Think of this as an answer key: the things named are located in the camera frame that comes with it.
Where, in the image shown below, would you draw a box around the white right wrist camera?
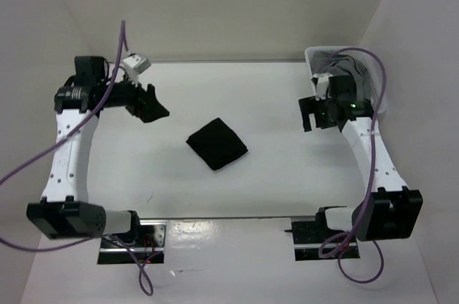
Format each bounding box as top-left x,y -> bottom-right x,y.
311,72 -> 332,100

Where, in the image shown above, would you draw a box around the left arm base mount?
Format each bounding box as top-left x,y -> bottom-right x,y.
97,219 -> 167,265

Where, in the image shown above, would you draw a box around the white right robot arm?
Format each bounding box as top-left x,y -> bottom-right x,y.
299,73 -> 423,242

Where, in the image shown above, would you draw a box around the black skirt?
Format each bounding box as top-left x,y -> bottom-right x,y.
186,118 -> 248,171

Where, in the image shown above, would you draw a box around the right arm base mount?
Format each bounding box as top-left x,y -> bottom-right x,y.
284,216 -> 360,262

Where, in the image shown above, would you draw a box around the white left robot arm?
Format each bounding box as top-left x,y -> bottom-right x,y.
27,53 -> 169,247

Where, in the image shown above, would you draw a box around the white perforated plastic basket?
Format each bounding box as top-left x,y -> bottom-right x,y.
304,46 -> 387,114

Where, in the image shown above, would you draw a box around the grey skirt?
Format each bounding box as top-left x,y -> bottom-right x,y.
310,51 -> 371,100

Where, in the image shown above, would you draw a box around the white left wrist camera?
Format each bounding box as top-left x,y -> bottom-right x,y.
121,53 -> 151,85

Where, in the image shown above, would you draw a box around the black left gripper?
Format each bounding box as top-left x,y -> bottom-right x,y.
100,69 -> 170,123

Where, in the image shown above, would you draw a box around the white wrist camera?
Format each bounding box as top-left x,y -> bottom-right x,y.
311,72 -> 332,100
121,53 -> 151,85

